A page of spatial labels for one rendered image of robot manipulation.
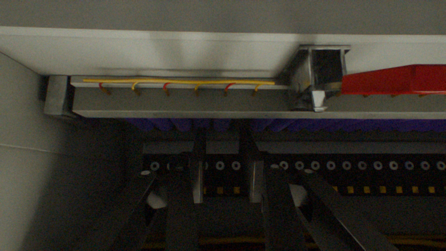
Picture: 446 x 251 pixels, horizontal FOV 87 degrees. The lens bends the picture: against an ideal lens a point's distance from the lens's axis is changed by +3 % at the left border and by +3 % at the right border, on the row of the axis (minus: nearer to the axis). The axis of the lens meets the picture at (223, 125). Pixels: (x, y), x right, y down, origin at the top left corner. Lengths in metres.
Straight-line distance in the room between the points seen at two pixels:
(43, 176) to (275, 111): 0.17
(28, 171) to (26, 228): 0.04
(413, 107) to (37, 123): 0.26
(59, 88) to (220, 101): 0.11
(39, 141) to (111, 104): 0.05
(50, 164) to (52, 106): 0.05
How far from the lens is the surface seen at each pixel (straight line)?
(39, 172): 0.21
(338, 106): 0.19
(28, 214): 0.21
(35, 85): 0.20
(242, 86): 0.17
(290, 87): 0.16
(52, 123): 0.21
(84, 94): 0.19
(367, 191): 0.35
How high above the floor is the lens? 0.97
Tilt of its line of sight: 5 degrees up
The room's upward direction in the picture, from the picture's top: 180 degrees counter-clockwise
